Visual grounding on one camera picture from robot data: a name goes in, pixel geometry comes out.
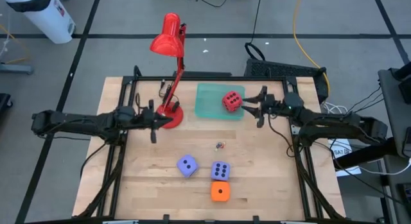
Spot orange foam die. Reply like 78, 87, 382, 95
210, 180, 231, 203

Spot grey side cart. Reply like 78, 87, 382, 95
378, 62, 411, 224

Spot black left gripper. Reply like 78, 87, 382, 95
141, 99, 174, 144

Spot black aluminium table frame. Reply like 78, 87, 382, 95
76, 65, 347, 224

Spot white trash can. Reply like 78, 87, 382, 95
2, 0, 76, 44

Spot red desk lamp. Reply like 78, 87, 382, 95
149, 12, 187, 129

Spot red foam die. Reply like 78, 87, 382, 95
222, 90, 244, 113

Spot black perforated metal case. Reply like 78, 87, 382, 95
243, 58, 330, 105

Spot grey metal floor base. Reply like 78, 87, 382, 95
0, 62, 35, 76

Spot black floor cable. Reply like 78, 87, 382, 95
244, 0, 267, 62

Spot teal translucent plastic bin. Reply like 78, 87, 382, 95
195, 83, 245, 121

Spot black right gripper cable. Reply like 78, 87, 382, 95
268, 114, 298, 159

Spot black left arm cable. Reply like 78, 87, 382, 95
79, 134, 112, 180

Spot purple foam die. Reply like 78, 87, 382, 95
176, 154, 200, 178
210, 160, 231, 182

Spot white paper sheet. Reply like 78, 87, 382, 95
327, 137, 362, 177

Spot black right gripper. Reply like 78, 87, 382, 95
241, 85, 286, 128

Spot black lamp power cable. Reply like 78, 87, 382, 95
159, 78, 180, 113

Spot yellow cable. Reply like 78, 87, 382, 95
292, 0, 331, 96

